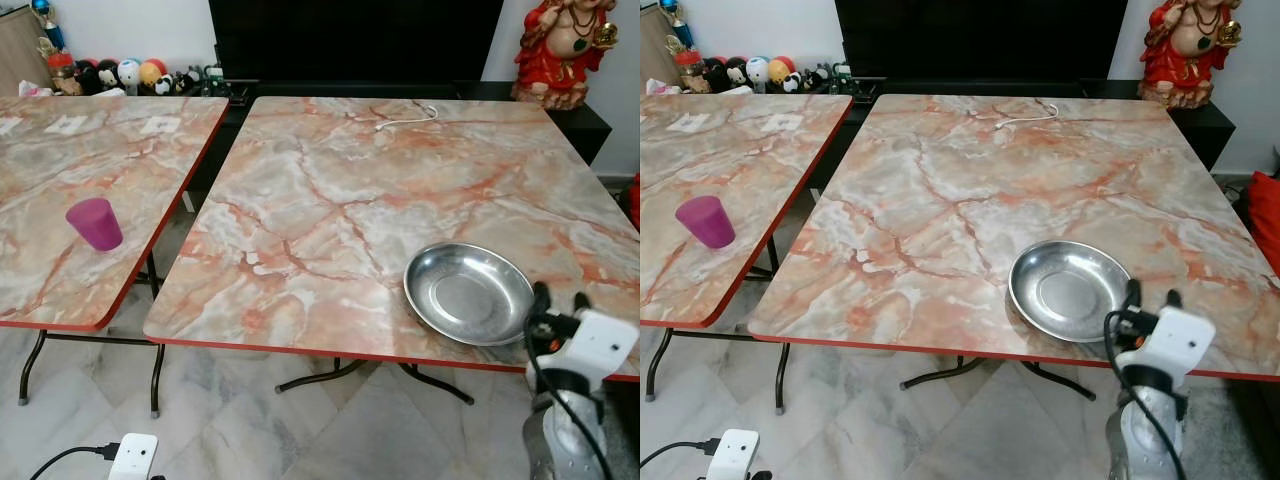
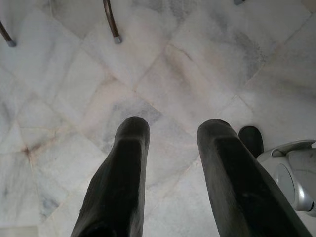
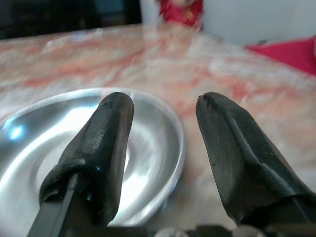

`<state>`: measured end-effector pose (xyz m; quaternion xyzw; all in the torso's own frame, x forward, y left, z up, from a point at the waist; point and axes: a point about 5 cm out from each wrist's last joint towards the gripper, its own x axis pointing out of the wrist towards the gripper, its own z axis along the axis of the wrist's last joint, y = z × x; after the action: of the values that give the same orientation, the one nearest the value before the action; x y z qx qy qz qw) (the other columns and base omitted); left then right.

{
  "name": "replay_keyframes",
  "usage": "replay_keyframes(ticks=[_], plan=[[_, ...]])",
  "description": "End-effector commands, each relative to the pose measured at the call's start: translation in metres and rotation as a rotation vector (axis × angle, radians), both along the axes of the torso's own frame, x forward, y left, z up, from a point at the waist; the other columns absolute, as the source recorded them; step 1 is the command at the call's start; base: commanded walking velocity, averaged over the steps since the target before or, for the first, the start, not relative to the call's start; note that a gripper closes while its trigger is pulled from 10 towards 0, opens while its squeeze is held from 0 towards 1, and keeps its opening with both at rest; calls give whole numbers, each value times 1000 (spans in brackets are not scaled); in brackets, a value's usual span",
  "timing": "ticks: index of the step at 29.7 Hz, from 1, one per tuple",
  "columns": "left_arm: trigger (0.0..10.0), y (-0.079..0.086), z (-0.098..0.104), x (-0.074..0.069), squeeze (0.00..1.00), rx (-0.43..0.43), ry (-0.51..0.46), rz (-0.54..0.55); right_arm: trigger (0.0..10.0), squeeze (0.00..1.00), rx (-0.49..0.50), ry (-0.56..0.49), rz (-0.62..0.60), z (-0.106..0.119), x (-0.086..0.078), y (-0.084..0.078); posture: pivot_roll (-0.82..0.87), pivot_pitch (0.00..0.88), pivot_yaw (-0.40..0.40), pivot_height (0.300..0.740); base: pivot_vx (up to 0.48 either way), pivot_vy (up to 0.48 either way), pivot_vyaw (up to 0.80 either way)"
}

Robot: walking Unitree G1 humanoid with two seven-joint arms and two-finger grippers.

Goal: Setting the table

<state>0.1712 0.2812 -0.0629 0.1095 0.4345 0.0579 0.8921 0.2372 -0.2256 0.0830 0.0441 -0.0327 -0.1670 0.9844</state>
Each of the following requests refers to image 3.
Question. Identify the dark cabinet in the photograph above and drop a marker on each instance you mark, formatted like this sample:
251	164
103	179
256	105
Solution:
66	14

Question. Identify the silver metal plate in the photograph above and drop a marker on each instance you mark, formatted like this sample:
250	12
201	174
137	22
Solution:
153	138

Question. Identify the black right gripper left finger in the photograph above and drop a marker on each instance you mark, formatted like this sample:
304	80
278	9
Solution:
98	158

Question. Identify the red cloth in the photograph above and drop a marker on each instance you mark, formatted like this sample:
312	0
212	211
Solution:
291	53

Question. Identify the red plush toy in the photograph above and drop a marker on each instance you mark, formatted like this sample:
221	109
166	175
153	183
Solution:
184	11

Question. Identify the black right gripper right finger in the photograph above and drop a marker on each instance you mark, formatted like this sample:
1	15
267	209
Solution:
237	158

